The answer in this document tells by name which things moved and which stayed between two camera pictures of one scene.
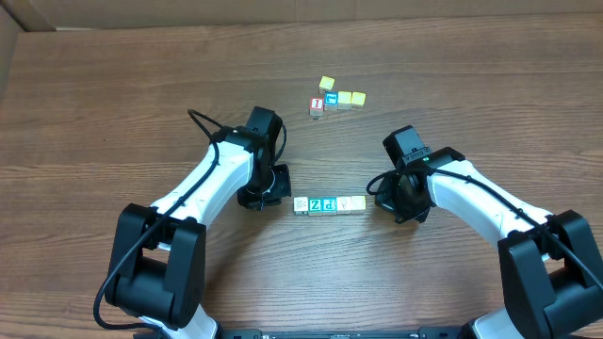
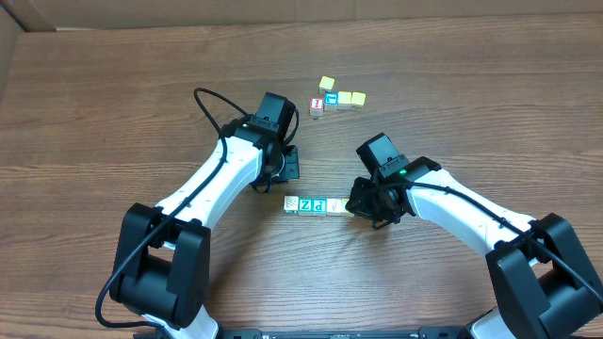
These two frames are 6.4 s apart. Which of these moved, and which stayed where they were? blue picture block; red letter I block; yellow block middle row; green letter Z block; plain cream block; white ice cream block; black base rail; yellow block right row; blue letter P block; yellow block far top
Moved: blue letter P block; green letter Z block; plain cream block; white ice cream block
Stayed: yellow block far top; yellow block middle row; red letter I block; black base rail; blue picture block; yellow block right row
